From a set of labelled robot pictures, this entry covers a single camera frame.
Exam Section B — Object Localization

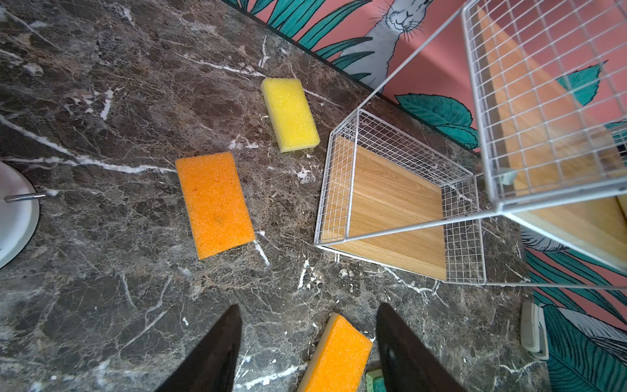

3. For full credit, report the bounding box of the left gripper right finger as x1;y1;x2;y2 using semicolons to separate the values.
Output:
376;303;464;391

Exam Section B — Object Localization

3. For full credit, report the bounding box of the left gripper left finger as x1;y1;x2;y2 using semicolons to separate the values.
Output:
157;305;243;392

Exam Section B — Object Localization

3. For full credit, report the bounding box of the orange sponge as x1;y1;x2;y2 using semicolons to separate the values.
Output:
297;313;373;392
176;152;255;260

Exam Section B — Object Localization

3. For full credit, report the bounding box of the yellow sponge beside shelf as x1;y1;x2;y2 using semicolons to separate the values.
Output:
261;78;320;153

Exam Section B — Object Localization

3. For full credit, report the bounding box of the green sponge front left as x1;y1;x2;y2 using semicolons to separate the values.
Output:
366;369;386;392

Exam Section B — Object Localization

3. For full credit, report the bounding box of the beige plastic clip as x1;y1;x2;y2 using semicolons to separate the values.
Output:
520;302;550;361

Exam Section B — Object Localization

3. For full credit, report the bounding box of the white round clock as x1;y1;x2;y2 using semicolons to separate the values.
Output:
0;163;47;268

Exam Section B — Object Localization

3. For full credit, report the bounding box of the white wire three-tier shelf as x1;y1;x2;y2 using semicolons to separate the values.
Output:
313;1;626;285

